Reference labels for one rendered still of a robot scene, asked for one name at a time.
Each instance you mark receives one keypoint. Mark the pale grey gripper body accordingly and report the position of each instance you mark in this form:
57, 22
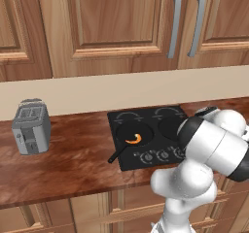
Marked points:
205, 111

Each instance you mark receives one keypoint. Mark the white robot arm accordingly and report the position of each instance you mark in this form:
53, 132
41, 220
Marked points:
207, 146

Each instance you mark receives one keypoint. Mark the orange shrimp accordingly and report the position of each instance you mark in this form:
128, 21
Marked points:
136, 139

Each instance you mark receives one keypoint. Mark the grey hob knob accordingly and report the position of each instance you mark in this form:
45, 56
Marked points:
163, 154
178, 152
148, 157

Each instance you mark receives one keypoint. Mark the black hob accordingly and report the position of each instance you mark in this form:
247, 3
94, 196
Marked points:
129, 117

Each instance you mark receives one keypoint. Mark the wooden drawer front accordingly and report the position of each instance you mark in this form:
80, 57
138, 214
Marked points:
136, 199

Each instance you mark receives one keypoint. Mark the grey toaster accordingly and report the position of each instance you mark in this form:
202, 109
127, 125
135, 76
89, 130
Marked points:
31, 126

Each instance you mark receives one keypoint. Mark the wooden wall cupboard door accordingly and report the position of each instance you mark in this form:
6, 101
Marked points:
19, 26
113, 20
227, 23

